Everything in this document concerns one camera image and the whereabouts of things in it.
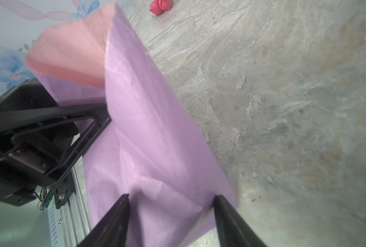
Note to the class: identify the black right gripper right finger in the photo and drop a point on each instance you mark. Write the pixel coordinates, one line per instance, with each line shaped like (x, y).
(232, 230)

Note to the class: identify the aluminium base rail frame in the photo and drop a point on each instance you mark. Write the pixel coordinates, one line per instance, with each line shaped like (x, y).
(27, 226)

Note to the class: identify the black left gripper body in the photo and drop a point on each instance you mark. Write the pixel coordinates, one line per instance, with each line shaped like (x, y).
(7, 182)

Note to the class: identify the red pink toy figure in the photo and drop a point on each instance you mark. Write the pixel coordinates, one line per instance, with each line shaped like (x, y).
(157, 7)

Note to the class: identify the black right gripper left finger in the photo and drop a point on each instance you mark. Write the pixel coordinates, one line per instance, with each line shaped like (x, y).
(111, 230)

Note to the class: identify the pink purple wrapping paper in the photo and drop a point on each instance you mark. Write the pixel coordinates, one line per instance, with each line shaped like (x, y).
(152, 149)

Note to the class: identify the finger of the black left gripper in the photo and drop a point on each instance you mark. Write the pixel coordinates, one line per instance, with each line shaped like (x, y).
(40, 146)
(30, 94)

